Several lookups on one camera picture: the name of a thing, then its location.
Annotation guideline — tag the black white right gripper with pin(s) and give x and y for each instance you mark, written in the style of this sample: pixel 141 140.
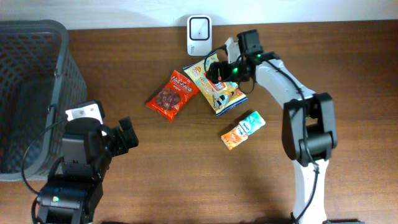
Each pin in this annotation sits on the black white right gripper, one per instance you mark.
pixel 216 72

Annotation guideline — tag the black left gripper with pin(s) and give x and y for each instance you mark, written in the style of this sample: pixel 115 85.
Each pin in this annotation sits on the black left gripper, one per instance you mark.
pixel 121 140

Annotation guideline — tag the cream rice cracker bag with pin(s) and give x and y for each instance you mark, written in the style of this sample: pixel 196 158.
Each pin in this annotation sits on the cream rice cracker bag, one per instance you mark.
pixel 222 96

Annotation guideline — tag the orange Kleenex tissue pack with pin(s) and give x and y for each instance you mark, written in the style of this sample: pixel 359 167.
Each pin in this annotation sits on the orange Kleenex tissue pack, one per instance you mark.
pixel 240 133

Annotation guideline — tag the red snack bag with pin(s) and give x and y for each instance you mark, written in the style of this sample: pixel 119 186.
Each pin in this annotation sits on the red snack bag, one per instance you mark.
pixel 174 95

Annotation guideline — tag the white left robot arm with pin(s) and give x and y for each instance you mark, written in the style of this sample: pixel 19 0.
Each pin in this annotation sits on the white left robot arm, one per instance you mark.
pixel 74 184

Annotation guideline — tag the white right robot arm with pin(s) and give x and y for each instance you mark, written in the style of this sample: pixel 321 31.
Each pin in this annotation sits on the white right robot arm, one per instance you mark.
pixel 308 126

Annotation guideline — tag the white barcode scanner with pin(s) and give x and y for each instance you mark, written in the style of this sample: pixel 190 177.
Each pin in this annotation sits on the white barcode scanner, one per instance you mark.
pixel 199 35

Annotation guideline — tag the grey plastic mesh basket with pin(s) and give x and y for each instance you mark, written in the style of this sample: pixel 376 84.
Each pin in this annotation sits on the grey plastic mesh basket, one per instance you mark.
pixel 39 82

